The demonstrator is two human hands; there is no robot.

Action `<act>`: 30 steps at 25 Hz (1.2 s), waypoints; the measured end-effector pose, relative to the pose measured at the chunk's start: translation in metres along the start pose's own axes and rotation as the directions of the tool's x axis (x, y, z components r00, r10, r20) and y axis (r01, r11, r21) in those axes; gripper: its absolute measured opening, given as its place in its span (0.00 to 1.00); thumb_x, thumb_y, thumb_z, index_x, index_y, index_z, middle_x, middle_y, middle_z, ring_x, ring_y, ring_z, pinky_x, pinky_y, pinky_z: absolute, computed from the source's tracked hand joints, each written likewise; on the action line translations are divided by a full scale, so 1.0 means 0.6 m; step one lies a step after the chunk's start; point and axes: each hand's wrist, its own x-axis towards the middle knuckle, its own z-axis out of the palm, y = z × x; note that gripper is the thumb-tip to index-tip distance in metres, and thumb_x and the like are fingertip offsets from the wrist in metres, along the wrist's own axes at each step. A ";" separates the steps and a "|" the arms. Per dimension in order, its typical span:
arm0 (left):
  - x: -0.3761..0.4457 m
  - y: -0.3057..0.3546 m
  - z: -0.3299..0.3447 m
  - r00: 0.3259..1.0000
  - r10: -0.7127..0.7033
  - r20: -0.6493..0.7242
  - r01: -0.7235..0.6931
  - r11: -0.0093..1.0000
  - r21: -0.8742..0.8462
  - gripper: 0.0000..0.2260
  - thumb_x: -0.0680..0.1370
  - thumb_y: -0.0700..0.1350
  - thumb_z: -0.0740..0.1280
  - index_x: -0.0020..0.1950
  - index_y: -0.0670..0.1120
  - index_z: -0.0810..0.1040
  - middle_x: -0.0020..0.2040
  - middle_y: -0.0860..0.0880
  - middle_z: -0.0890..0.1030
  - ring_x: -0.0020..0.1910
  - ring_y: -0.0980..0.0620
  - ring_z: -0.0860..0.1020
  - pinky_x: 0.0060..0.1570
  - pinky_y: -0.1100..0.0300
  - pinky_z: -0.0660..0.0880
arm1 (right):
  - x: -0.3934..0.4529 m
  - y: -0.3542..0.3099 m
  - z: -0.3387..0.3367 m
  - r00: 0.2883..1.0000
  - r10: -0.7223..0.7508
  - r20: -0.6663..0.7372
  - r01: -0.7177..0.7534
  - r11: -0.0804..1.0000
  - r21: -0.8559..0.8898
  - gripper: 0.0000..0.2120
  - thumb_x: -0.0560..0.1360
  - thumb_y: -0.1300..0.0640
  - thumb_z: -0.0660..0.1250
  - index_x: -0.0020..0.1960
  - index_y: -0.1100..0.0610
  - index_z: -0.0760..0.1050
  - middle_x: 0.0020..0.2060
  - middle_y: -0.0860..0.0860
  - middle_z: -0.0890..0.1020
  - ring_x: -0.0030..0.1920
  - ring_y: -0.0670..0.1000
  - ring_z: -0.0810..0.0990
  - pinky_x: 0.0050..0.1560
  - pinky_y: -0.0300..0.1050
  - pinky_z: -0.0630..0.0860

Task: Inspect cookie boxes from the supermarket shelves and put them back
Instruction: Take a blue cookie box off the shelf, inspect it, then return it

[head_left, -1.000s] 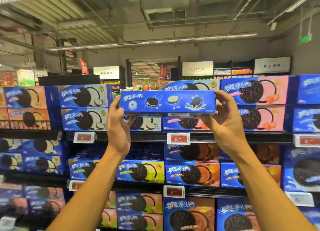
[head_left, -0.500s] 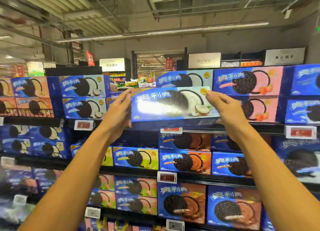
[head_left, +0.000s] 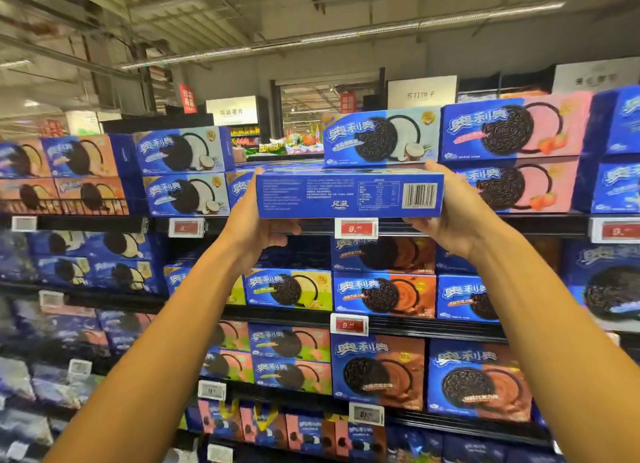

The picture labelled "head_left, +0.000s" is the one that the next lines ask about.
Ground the person's left hand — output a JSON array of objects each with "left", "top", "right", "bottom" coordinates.
[{"left": 219, "top": 169, "right": 303, "bottom": 277}]

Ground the person's right hand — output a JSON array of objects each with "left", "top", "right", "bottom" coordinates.
[{"left": 403, "top": 159, "right": 507, "bottom": 263}]

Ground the blue cookie box with barcode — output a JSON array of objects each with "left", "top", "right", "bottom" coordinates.
[{"left": 256, "top": 168, "right": 445, "bottom": 219}]

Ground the person's right forearm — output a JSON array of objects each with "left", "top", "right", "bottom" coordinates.
[{"left": 467, "top": 222, "right": 640, "bottom": 463}]

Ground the person's left forearm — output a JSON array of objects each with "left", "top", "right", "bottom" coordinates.
[{"left": 44, "top": 235, "right": 253, "bottom": 463}]

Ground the lime green cookie box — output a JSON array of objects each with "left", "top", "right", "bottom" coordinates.
[
  {"left": 244, "top": 268, "right": 334, "bottom": 312},
  {"left": 164, "top": 264, "right": 247, "bottom": 307}
]

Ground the red white price tag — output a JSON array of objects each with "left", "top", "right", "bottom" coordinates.
[
  {"left": 334, "top": 218, "right": 380, "bottom": 240},
  {"left": 588, "top": 217, "right": 640, "bottom": 244},
  {"left": 330, "top": 313, "right": 370, "bottom": 337},
  {"left": 168, "top": 218, "right": 206, "bottom": 239}
]

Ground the colourful goods display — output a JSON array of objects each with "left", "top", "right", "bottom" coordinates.
[{"left": 257, "top": 125, "right": 326, "bottom": 156}]

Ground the pink strawberry cookie box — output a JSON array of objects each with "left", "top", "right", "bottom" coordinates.
[
  {"left": 451, "top": 157, "right": 581, "bottom": 213},
  {"left": 440, "top": 91, "right": 594, "bottom": 162}
]

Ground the black shelf rack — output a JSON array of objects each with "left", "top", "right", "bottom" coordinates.
[{"left": 0, "top": 111, "right": 640, "bottom": 463}]

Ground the light blue coconut cookie box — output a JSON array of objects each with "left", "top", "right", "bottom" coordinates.
[
  {"left": 323, "top": 108, "right": 442, "bottom": 168},
  {"left": 133, "top": 126, "right": 235, "bottom": 176},
  {"left": 143, "top": 173, "right": 231, "bottom": 217}
]

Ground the peach green cookie box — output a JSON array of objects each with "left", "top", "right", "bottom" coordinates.
[
  {"left": 252, "top": 357, "right": 333, "bottom": 396},
  {"left": 210, "top": 321, "right": 251, "bottom": 353},
  {"left": 199, "top": 350, "right": 255, "bottom": 384},
  {"left": 248, "top": 323, "right": 332, "bottom": 363}
]

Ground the white aisle sign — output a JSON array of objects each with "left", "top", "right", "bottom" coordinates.
[
  {"left": 387, "top": 75, "right": 459, "bottom": 110},
  {"left": 552, "top": 57, "right": 640, "bottom": 94},
  {"left": 205, "top": 96, "right": 259, "bottom": 126}
]

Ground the large brown chocolate cookie box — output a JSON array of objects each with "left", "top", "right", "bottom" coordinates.
[
  {"left": 427, "top": 338, "right": 534, "bottom": 424},
  {"left": 331, "top": 333, "right": 426, "bottom": 411}
]

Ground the cream yellow cookie box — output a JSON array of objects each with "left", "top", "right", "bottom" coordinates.
[
  {"left": 84, "top": 232, "right": 154, "bottom": 261},
  {"left": 34, "top": 256, "right": 94, "bottom": 287},
  {"left": 91, "top": 260, "right": 155, "bottom": 294},
  {"left": 27, "top": 230, "right": 87, "bottom": 257}
]

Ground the large dark blue cookie box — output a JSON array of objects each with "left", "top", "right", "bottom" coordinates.
[{"left": 561, "top": 242, "right": 640, "bottom": 334}]

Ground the all blue cookie box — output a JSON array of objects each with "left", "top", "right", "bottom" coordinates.
[
  {"left": 574, "top": 162, "right": 640, "bottom": 214},
  {"left": 582, "top": 86, "right": 640, "bottom": 156}
]

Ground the orange cookie box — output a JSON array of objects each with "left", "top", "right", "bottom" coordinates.
[
  {"left": 0, "top": 139, "right": 52, "bottom": 179},
  {"left": 54, "top": 177, "right": 130, "bottom": 216},
  {"left": 41, "top": 135, "right": 119, "bottom": 179},
  {"left": 0, "top": 178, "right": 62, "bottom": 214}
]

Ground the row of small pink packs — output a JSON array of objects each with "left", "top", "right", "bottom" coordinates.
[{"left": 184, "top": 399, "right": 387, "bottom": 462}]

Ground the row of dark blue packets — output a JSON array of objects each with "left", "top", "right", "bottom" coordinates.
[{"left": 386, "top": 424, "right": 567, "bottom": 463}]

